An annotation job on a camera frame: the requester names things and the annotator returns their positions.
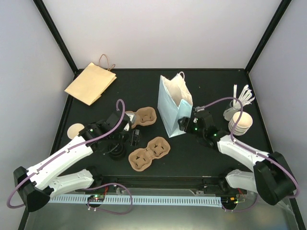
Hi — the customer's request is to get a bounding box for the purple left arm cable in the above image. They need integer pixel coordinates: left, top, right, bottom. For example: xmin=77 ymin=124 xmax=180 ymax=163
xmin=6 ymin=99 xmax=127 ymax=208

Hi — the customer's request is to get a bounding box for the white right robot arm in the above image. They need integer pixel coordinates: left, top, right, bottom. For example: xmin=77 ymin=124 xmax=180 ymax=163
xmin=178 ymin=110 xmax=299 ymax=205

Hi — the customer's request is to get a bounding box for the stack of white paper cups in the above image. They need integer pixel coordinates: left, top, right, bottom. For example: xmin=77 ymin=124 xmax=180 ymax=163
xmin=228 ymin=111 xmax=253 ymax=136

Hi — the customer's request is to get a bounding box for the clear cup of stirrers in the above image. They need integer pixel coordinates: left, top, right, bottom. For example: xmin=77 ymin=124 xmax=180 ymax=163
xmin=223 ymin=84 xmax=255 ymax=121

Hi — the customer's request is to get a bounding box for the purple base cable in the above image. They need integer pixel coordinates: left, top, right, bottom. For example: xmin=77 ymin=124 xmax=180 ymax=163
xmin=86 ymin=182 xmax=134 ymax=215
xmin=222 ymin=189 xmax=259 ymax=213

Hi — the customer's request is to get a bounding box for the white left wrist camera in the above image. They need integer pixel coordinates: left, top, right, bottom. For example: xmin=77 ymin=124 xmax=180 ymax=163
xmin=126 ymin=113 xmax=136 ymax=124

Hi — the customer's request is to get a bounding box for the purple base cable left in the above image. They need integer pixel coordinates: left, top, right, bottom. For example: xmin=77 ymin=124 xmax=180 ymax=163
xmin=86 ymin=182 xmax=134 ymax=215

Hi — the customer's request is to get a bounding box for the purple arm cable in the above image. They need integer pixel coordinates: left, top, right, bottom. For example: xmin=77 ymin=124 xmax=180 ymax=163
xmin=6 ymin=99 xmax=127 ymax=208
xmin=195 ymin=97 xmax=300 ymax=199

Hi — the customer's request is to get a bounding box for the white paper coffee cup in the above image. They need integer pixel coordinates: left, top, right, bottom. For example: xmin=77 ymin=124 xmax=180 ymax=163
xmin=67 ymin=123 xmax=84 ymax=139

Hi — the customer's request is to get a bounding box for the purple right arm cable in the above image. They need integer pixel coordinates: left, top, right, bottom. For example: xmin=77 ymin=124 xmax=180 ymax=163
xmin=195 ymin=97 xmax=300 ymax=199

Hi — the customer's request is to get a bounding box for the single brown cup carrier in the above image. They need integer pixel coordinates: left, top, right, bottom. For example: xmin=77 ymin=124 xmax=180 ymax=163
xmin=128 ymin=137 xmax=171 ymax=172

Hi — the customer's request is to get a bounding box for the light blue cable duct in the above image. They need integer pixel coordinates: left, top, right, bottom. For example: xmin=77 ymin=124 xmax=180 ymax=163
xmin=49 ymin=194 xmax=222 ymax=207

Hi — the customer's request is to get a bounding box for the black frame post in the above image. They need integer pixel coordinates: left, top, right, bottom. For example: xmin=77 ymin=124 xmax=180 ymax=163
xmin=33 ymin=0 xmax=79 ymax=75
xmin=245 ymin=0 xmax=292 ymax=74

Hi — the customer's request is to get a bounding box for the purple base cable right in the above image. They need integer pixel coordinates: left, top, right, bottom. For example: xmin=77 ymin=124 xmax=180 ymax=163
xmin=222 ymin=189 xmax=259 ymax=213

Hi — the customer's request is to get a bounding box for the black frame post left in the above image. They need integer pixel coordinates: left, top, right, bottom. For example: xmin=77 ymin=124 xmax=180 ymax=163
xmin=33 ymin=0 xmax=79 ymax=75

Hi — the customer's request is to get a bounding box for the black frame post right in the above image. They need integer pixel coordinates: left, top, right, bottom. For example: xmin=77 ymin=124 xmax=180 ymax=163
xmin=245 ymin=0 xmax=292 ymax=74

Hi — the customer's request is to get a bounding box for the light blue paper bag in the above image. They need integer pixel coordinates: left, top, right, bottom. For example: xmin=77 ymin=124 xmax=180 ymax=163
xmin=157 ymin=71 xmax=193 ymax=138

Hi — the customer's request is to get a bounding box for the brown kraft paper bag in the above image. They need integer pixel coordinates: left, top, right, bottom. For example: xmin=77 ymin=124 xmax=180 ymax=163
xmin=64 ymin=54 xmax=117 ymax=106

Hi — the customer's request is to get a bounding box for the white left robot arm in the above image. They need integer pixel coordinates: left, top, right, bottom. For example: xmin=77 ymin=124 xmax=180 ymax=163
xmin=13 ymin=111 xmax=139 ymax=212

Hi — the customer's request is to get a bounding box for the black circuit board with leds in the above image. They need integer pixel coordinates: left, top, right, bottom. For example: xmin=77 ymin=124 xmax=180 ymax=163
xmin=87 ymin=195 xmax=105 ymax=202

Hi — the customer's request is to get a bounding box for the stack of black lids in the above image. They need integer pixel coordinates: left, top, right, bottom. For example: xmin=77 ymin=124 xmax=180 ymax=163
xmin=107 ymin=144 xmax=126 ymax=161

